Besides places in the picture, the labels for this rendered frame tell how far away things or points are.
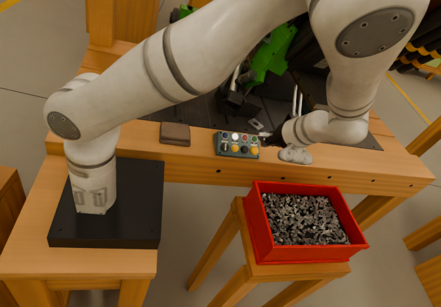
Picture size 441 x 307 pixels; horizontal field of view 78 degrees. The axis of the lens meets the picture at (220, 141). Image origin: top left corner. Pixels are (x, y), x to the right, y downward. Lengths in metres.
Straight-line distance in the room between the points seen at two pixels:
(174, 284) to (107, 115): 1.29
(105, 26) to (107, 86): 0.92
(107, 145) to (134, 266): 0.30
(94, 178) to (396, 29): 0.53
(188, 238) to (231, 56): 1.48
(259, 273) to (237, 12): 0.69
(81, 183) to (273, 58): 0.69
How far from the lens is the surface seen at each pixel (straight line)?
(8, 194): 0.97
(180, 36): 0.32
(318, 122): 0.60
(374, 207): 1.60
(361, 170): 1.20
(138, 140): 0.86
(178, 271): 1.64
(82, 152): 0.56
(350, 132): 0.54
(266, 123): 1.11
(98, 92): 0.40
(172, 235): 1.71
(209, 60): 0.31
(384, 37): 0.28
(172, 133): 0.86
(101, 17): 1.29
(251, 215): 0.86
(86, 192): 0.64
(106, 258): 0.72
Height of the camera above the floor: 1.51
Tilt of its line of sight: 41 degrees down
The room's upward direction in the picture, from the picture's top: 23 degrees clockwise
